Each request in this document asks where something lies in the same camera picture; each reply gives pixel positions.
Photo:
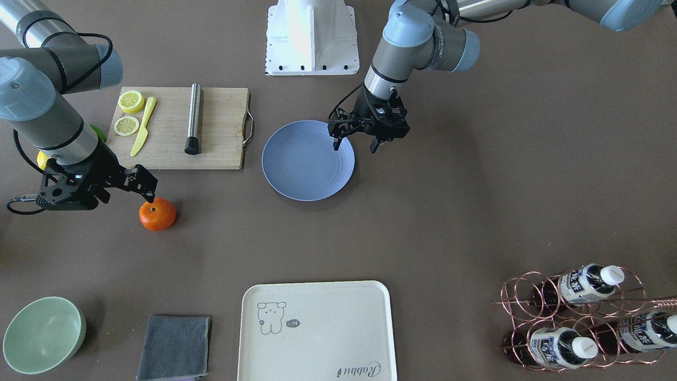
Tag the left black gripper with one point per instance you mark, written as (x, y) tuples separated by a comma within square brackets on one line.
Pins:
[(364, 110)]

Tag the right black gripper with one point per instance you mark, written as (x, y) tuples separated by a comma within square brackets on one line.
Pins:
[(104, 165)]

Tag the orange mandarin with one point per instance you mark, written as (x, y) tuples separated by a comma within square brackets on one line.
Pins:
[(158, 215)]

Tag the blue plate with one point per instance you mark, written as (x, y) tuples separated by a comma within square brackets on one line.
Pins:
[(299, 161)]

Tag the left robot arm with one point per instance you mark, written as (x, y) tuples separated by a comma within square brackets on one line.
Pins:
[(418, 35)]

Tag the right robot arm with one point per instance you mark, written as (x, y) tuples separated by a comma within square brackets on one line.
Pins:
[(56, 60)]

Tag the yellow plastic knife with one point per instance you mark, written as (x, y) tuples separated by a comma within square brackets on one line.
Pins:
[(142, 133)]

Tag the green lime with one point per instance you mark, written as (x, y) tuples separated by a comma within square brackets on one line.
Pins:
[(99, 133)]

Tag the lemon slice lower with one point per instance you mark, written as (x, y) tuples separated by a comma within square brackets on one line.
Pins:
[(126, 125)]

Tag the lemon slice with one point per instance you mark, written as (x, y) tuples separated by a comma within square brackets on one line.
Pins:
[(126, 125), (131, 101)]

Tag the steel muddler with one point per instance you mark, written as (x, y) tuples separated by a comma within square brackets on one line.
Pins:
[(192, 146)]

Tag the yellow lemon lower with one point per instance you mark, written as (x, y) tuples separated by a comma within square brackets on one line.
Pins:
[(41, 160)]

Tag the lemon slice upper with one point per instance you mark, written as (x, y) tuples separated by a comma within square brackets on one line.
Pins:
[(131, 101)]

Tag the wooden cutting board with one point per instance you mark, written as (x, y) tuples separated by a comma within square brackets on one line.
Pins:
[(221, 133)]

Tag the grey folded cloth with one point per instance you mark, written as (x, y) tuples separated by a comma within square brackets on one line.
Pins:
[(175, 348)]

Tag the green bowl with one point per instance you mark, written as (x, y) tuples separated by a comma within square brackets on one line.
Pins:
[(43, 335)]

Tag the cream rabbit tray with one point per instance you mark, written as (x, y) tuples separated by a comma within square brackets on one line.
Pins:
[(317, 331)]

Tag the drink bottle top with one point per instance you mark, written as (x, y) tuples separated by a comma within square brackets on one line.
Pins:
[(573, 289)]

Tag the drink bottle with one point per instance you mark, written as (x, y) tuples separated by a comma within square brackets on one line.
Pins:
[(652, 331), (573, 289), (550, 348)]

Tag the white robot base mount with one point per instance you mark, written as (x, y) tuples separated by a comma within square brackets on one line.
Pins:
[(311, 38)]

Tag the copper wire bottle rack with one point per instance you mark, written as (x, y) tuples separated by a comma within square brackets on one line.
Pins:
[(524, 300)]

